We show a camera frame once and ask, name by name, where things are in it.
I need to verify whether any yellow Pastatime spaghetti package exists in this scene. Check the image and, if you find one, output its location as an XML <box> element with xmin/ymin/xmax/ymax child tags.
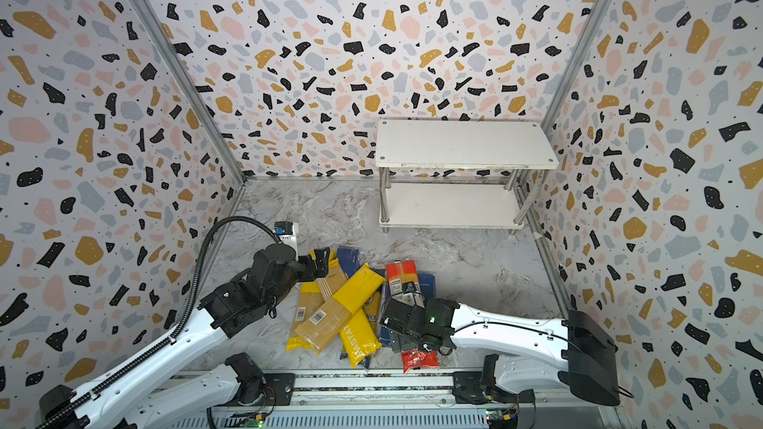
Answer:
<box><xmin>340</xmin><ymin>310</ymin><xmax>382</xmax><ymax>367</ymax></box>

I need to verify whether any red spaghetti package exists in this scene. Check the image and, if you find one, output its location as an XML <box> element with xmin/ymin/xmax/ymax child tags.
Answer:
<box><xmin>381</xmin><ymin>260</ymin><xmax>439</xmax><ymax>373</ymax></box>

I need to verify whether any yellow spaghetti package with barcode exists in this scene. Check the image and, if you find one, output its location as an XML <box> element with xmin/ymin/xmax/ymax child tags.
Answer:
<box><xmin>296</xmin><ymin>265</ymin><xmax>385</xmax><ymax>354</ymax></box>

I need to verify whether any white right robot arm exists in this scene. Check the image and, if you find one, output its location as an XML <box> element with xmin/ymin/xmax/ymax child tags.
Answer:
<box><xmin>380</xmin><ymin>298</ymin><xmax>625</xmax><ymax>406</ymax></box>

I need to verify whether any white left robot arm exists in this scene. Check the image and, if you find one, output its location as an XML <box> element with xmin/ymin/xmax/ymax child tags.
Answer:
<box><xmin>40</xmin><ymin>243</ymin><xmax>330</xmax><ymax>428</ymax></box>

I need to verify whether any yellow clear spaghetti package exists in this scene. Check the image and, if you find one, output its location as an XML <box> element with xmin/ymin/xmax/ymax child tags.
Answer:
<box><xmin>286</xmin><ymin>250</ymin><xmax>347</xmax><ymax>352</ymax></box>

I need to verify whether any blue Barilla spaghetti box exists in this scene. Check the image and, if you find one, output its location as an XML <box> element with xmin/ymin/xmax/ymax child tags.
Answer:
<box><xmin>336</xmin><ymin>246</ymin><xmax>362</xmax><ymax>278</ymax></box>

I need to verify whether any blue Barilla rigatoni box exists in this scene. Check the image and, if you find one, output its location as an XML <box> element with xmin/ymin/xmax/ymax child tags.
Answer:
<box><xmin>379</xmin><ymin>273</ymin><xmax>436</xmax><ymax>353</ymax></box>

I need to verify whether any white two-tier shelf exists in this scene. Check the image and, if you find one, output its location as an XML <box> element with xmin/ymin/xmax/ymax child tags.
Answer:
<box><xmin>376</xmin><ymin>119</ymin><xmax>558</xmax><ymax>232</ymax></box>

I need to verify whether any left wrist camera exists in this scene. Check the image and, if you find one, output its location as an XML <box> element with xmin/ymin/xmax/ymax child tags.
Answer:
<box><xmin>273</xmin><ymin>220</ymin><xmax>298</xmax><ymax>252</ymax></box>

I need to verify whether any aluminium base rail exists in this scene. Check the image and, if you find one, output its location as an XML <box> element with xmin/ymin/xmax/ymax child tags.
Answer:
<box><xmin>124</xmin><ymin>369</ymin><xmax>629</xmax><ymax>428</ymax></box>

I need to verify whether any black corrugated cable conduit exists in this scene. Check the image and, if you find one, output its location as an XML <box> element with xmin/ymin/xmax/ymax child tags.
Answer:
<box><xmin>35</xmin><ymin>215</ymin><xmax>281</xmax><ymax>429</ymax></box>

